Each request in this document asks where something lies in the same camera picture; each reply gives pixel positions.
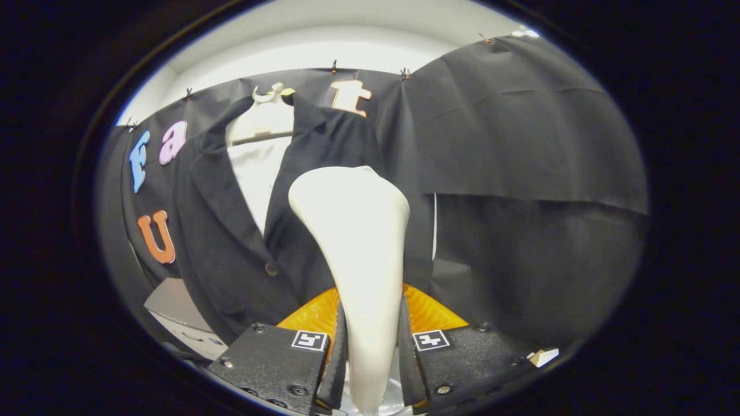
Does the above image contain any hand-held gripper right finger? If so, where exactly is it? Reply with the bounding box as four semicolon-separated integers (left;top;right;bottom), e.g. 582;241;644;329
398;284;538;415

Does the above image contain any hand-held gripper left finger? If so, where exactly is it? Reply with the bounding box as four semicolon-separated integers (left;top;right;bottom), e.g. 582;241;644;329
206;287;349;415

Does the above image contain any white garment steamer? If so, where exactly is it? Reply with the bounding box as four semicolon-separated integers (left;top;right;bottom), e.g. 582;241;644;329
288;166;411;416

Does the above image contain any black jacket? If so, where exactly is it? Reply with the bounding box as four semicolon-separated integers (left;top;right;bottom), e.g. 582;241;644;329
176;92;435;347

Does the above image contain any small cardboard box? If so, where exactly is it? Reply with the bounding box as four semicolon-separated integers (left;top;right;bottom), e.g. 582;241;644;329
527;348;560;368

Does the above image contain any grey cabinet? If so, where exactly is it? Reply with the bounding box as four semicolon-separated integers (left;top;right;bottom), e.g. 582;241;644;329
143;277;229;362

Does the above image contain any white mannequin torso form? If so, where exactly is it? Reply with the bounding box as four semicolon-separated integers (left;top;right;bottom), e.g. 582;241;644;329
225;83;295;236

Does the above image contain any black backdrop cloth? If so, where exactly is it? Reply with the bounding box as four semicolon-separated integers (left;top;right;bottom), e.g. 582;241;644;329
95;32;649;347

